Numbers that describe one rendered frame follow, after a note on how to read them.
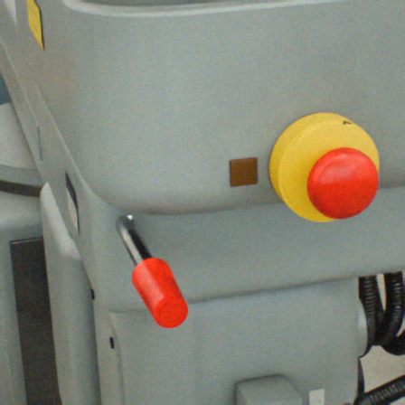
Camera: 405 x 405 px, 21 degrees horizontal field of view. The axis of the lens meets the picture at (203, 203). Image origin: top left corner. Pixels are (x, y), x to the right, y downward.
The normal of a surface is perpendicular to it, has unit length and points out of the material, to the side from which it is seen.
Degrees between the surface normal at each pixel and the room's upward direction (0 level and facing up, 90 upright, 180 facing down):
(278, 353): 90
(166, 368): 90
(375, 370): 0
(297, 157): 90
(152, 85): 90
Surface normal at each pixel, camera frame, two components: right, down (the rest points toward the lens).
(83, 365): -0.22, 0.35
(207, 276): 0.26, 0.33
